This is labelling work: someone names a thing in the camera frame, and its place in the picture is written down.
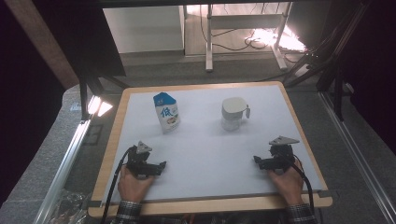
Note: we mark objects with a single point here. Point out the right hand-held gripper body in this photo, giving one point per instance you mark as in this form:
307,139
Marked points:
281,157

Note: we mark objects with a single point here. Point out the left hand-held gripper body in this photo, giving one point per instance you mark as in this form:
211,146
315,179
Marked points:
138,160

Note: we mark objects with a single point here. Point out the blue and white milk carton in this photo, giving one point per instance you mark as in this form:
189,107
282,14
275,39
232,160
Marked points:
168,115

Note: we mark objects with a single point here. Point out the clear cup with white lid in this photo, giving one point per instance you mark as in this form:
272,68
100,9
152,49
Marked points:
233,113

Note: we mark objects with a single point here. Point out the person's left hand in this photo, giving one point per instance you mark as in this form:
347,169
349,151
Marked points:
132,188

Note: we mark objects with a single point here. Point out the person's right hand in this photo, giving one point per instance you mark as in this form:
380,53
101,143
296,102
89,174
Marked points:
289,186

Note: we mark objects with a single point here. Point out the white table mat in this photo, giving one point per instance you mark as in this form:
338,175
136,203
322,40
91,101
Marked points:
199,155

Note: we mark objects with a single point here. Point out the black tripod stand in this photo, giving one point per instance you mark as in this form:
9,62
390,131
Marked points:
338,99

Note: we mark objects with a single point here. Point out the black metal stand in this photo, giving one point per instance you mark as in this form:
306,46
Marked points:
83,99

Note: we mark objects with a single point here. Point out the clear plastic bag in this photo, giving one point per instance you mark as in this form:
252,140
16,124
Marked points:
67,207

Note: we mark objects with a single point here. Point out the white cabinet panel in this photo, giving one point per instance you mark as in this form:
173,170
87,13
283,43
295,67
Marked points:
143,29

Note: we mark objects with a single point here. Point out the black board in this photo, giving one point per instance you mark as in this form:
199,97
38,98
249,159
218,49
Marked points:
93,37

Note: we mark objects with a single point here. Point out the brown wooden beam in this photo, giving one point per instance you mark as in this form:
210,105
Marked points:
46,43

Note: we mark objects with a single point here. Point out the aluminium rail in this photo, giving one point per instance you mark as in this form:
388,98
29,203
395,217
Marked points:
355,152
67,165

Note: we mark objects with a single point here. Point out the white metal desk frame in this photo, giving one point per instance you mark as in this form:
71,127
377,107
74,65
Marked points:
246,21

